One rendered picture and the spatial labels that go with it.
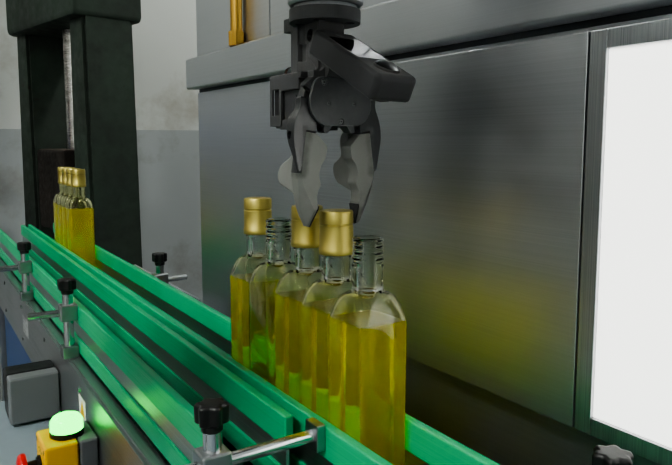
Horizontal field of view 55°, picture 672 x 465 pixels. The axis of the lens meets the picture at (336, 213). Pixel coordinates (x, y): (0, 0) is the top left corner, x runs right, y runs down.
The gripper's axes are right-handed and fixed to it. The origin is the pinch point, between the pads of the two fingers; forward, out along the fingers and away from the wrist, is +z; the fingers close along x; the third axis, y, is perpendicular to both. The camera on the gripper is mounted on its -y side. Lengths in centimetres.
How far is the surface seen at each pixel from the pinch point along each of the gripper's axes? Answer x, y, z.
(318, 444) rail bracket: 5.2, -4.9, 20.8
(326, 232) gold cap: 1.6, -0.7, 1.8
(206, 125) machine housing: -16, 69, -10
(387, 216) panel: -11.9, 6.6, 1.7
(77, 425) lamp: 17, 38, 32
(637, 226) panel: -11.6, -24.9, -0.5
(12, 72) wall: -21, 344, -45
